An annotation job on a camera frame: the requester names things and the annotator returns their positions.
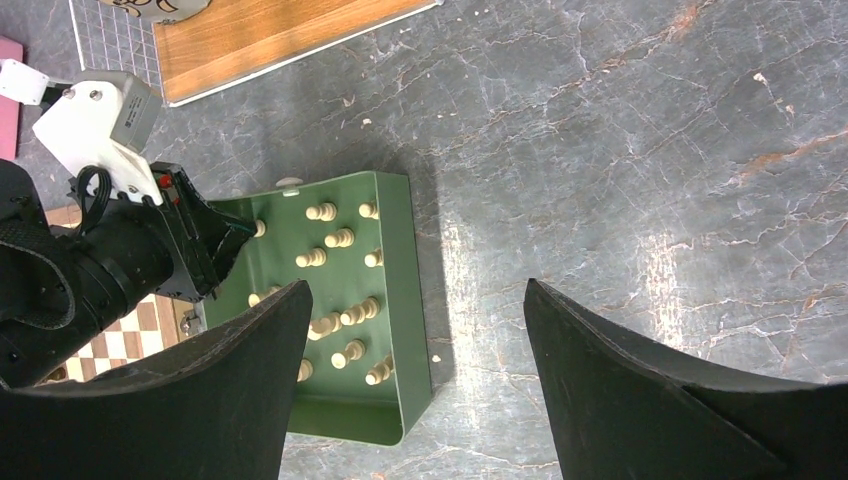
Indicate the white wire wooden shelf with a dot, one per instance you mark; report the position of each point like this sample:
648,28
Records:
223,45

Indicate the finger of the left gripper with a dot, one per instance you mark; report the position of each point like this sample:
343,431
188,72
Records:
224,235

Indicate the light chess pawn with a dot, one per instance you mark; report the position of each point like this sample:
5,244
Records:
353,351
315,257
360,312
341,238
326,212
380,372

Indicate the wooden chess board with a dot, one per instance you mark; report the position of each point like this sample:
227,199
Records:
156,324

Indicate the pink plastic bin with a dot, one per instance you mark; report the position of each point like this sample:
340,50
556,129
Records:
10,110

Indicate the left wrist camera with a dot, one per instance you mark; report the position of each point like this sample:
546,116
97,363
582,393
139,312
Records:
105,122

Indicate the light chess piece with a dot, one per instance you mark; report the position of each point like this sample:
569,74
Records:
374,259
257,297
324,326
369,210

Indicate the green metal tray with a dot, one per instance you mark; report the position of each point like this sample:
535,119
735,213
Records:
330,402

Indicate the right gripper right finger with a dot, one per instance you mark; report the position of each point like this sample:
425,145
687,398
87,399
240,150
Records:
624,406

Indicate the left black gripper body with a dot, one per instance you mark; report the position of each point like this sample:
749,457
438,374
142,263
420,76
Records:
123,250

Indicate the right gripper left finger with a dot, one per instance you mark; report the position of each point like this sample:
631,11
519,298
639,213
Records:
215,406

